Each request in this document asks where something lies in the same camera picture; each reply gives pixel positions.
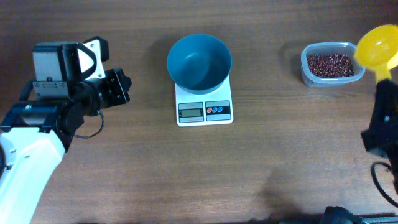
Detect yellow plastic measuring scoop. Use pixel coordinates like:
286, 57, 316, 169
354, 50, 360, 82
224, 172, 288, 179
353, 24, 397, 83

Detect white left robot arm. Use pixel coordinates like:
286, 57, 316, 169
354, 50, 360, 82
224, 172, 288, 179
1, 37, 131, 223

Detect white digital kitchen scale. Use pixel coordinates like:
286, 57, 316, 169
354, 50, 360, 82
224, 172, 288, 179
175, 76, 234, 127

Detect blue plastic bowl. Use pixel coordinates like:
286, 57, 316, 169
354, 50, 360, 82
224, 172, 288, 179
166, 34, 233, 95

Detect red adzuki beans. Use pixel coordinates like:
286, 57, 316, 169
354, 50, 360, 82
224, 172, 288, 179
307, 54, 354, 78

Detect clear plastic food container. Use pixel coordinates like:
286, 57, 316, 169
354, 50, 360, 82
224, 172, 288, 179
300, 42, 366, 88

